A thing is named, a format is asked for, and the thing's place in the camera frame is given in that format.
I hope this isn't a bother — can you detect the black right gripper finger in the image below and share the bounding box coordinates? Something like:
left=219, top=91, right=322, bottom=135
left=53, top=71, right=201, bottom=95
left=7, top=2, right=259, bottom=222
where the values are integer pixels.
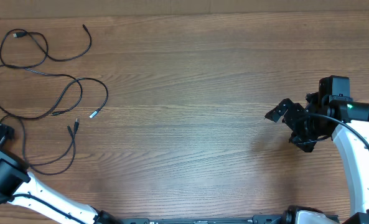
left=264, top=98, right=294, bottom=123
left=289, top=135, right=317, bottom=152

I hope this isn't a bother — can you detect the cardboard back wall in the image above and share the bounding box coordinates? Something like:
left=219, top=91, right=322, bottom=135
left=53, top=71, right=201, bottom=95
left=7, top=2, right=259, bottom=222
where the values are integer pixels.
left=0, top=0, right=369, bottom=19

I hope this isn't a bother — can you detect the black usb cable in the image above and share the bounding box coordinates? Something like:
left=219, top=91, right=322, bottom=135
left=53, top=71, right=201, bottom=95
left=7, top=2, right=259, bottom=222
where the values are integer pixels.
left=0, top=114, right=80, bottom=176
left=0, top=24, right=93, bottom=70
left=0, top=63, right=110, bottom=120

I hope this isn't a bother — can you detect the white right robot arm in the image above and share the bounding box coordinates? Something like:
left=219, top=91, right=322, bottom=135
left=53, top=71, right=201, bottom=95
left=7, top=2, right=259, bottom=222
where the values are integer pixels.
left=264, top=76, right=369, bottom=223

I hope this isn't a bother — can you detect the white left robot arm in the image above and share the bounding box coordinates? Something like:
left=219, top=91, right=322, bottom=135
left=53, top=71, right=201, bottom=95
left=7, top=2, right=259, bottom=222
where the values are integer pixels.
left=0, top=123, right=122, bottom=224

